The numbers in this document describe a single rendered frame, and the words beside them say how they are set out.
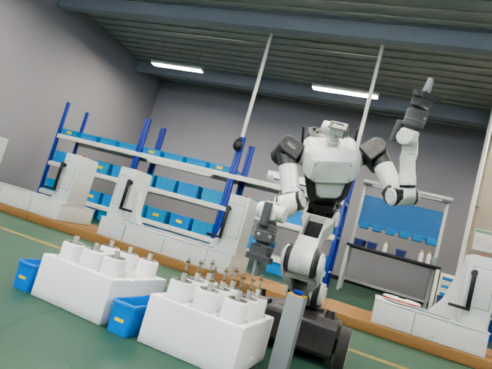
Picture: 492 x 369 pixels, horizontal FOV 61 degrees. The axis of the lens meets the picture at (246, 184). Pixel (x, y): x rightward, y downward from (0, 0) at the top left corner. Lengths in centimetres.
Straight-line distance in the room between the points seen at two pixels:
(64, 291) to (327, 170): 126
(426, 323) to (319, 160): 198
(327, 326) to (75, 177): 345
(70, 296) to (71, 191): 302
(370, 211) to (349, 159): 561
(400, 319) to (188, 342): 229
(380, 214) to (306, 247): 565
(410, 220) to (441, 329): 415
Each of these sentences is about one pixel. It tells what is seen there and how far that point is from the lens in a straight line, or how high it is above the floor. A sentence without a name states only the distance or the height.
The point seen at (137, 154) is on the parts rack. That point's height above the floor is 126.
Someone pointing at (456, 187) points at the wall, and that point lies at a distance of 1023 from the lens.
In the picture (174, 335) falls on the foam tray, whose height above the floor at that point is 7.
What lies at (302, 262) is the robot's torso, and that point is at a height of 43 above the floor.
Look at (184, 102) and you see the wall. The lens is 1188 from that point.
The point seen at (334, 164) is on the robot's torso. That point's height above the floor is 91.
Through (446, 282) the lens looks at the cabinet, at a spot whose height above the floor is 56.
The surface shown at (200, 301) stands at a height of 21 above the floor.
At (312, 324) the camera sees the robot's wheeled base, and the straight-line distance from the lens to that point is 205.
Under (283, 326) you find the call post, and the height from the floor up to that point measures 18.
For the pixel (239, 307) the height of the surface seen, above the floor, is 24.
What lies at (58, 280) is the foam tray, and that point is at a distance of 194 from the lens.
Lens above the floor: 50
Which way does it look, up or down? 6 degrees up
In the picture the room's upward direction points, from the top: 16 degrees clockwise
